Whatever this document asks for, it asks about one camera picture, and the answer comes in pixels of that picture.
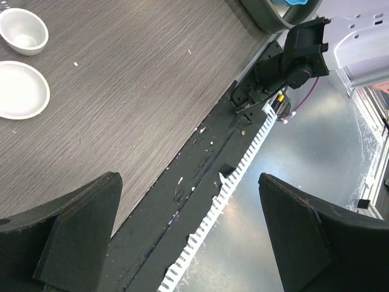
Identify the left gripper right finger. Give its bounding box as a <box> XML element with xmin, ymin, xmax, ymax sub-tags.
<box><xmin>259</xmin><ymin>173</ymin><xmax>388</xmax><ymax>291</ymax></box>

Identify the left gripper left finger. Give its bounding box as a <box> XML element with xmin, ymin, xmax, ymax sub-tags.
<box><xmin>1</xmin><ymin>172</ymin><xmax>123</xmax><ymax>291</ymax></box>

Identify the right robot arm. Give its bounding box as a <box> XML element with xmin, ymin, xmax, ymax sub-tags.
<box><xmin>255</xmin><ymin>8</ymin><xmax>388</xmax><ymax>96</ymax></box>

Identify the white evaporating dish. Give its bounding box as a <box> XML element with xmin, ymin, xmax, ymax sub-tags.
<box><xmin>1</xmin><ymin>61</ymin><xmax>50</xmax><ymax>120</ymax></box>

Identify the small white crucible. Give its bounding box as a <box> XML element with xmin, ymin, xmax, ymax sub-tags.
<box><xmin>1</xmin><ymin>8</ymin><xmax>49</xmax><ymax>56</ymax></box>

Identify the dark green tray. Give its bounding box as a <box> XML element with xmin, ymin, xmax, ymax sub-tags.
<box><xmin>240</xmin><ymin>0</ymin><xmax>322</xmax><ymax>34</ymax></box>

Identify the blue round plate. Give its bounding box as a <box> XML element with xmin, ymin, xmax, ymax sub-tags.
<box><xmin>272</xmin><ymin>0</ymin><xmax>308</xmax><ymax>7</ymax></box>

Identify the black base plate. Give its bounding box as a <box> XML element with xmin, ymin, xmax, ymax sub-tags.
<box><xmin>98</xmin><ymin>42</ymin><xmax>281</xmax><ymax>291</ymax></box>

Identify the white slotted cable duct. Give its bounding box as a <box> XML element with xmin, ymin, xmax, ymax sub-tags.
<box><xmin>157</xmin><ymin>103</ymin><xmax>276</xmax><ymax>292</ymax></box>

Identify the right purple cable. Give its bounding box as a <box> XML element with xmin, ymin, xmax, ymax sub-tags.
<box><xmin>278</xmin><ymin>77</ymin><xmax>320</xmax><ymax>124</ymax></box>

